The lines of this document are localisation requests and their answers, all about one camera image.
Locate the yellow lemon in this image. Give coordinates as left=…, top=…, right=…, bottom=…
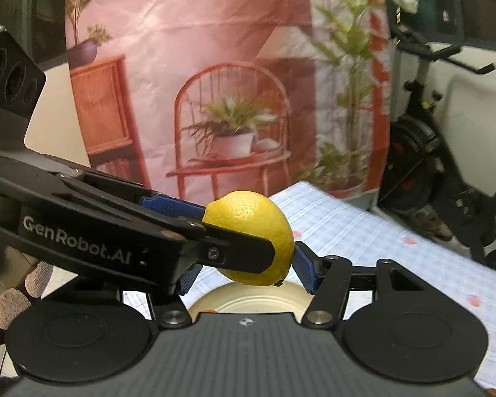
left=202, top=191, right=295, bottom=286

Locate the gloved left hand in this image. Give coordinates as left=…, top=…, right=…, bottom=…
left=0, top=242, right=54, bottom=334

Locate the beige round plate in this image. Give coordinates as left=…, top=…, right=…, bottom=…
left=188, top=282, right=313, bottom=323

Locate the blue plaid tablecloth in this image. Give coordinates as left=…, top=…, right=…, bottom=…
left=41, top=180, right=496, bottom=394

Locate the printed pink backdrop cloth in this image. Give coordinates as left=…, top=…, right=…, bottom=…
left=65, top=0, right=392, bottom=203

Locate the black exercise bike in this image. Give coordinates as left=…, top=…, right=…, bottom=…
left=379, top=21, right=496, bottom=263

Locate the black camera box left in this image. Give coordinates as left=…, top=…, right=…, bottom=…
left=0, top=26, right=46, bottom=150

